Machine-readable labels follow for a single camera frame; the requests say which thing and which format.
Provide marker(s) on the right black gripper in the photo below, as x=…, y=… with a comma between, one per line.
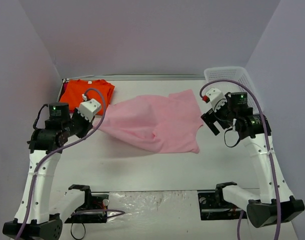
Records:
x=210, y=122

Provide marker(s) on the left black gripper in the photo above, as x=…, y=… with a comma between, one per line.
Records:
x=85, y=125

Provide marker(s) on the pink t shirt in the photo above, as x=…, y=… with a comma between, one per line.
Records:
x=155, y=123

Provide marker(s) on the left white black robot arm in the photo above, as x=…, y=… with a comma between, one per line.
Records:
x=34, y=217

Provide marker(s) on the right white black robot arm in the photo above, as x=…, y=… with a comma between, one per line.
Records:
x=232, y=112

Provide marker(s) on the folded orange t shirt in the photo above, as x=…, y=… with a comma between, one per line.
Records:
x=76, y=88

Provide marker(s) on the white plastic basket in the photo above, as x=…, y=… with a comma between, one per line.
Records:
x=235, y=73

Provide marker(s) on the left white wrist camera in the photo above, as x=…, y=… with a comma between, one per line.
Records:
x=88, y=109

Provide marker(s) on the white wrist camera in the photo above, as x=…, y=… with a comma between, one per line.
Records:
x=215, y=96
x=88, y=109

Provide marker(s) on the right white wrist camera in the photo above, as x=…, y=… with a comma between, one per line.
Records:
x=215, y=96

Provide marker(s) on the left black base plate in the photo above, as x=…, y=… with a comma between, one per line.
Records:
x=97, y=201

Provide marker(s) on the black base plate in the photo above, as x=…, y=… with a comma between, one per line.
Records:
x=211, y=210
x=97, y=201

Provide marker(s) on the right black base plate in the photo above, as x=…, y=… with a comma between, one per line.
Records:
x=211, y=210

